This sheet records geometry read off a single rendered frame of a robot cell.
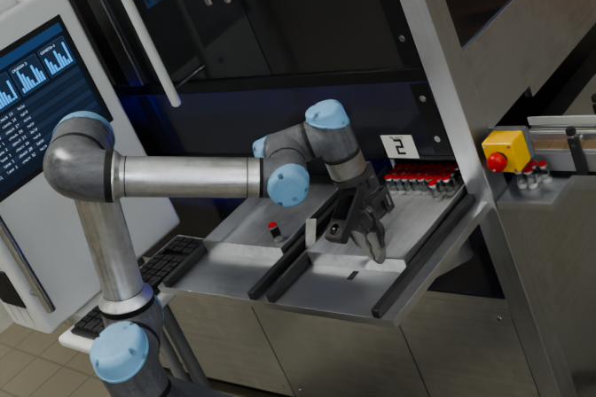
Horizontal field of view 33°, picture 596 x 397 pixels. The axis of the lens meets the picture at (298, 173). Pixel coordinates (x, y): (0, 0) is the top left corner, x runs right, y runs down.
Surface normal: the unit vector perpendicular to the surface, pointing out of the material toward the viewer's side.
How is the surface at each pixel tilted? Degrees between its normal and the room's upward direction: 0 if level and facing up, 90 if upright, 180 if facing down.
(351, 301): 0
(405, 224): 0
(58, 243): 90
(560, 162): 90
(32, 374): 0
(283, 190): 90
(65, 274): 90
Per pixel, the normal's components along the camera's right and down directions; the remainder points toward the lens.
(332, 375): -0.57, 0.55
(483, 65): 0.74, 0.02
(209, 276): -0.36, -0.83
